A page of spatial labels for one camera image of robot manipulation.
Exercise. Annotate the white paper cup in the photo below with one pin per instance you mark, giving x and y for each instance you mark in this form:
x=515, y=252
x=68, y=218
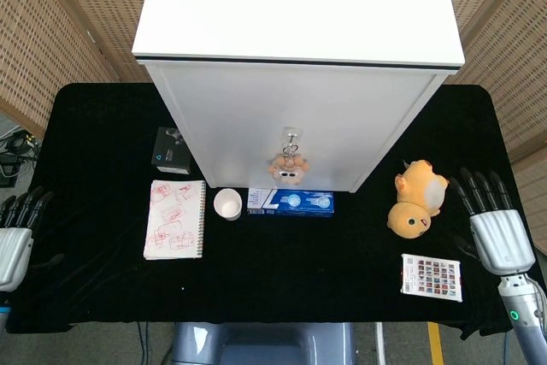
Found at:
x=227, y=204

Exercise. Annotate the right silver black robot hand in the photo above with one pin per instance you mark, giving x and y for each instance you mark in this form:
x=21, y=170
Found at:
x=500, y=241

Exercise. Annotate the black product box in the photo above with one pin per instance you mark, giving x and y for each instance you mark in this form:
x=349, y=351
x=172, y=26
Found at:
x=168, y=155

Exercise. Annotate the white backdrop board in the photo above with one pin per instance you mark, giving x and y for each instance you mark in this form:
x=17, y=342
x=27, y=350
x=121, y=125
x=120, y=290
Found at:
x=299, y=19

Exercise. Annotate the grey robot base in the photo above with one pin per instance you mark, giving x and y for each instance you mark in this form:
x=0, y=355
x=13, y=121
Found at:
x=265, y=345

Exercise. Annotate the yellow plush toy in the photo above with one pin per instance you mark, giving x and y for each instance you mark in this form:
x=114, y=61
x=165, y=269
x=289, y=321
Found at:
x=419, y=194

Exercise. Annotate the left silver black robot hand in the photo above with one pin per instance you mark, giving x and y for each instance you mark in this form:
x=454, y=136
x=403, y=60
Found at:
x=13, y=254

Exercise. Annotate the spiral notebook with red drawings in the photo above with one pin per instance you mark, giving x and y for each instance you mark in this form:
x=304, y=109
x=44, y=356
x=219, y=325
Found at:
x=175, y=219

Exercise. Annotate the white table leg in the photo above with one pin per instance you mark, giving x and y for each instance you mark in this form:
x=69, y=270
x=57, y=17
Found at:
x=380, y=343

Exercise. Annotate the woven wicker folding screen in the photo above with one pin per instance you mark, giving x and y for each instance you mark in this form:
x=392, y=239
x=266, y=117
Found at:
x=51, y=40
x=504, y=40

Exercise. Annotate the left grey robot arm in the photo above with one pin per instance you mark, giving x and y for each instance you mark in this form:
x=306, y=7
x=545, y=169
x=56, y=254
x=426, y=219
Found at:
x=3, y=309

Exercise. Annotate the blue toothpaste box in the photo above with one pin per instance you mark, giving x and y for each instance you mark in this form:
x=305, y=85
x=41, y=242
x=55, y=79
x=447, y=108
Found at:
x=295, y=204

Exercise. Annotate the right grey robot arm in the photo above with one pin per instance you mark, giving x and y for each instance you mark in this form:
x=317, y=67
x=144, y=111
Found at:
x=527, y=322

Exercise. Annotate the white box with picture grid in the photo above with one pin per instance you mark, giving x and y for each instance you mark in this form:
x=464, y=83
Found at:
x=431, y=277

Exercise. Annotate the black velvet tablecloth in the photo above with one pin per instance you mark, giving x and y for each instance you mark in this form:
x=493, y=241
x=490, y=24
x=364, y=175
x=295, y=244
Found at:
x=273, y=275

